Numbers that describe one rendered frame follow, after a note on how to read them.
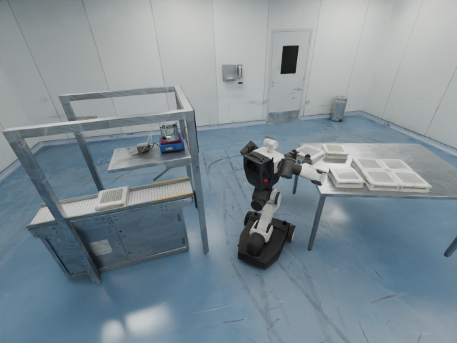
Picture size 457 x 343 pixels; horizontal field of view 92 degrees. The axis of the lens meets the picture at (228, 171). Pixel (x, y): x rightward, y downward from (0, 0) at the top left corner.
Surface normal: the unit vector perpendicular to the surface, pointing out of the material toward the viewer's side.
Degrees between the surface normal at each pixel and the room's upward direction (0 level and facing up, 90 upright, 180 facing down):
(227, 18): 90
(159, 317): 0
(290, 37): 90
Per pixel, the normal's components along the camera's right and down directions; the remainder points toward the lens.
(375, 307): -0.03, -0.85
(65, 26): 0.20, 0.51
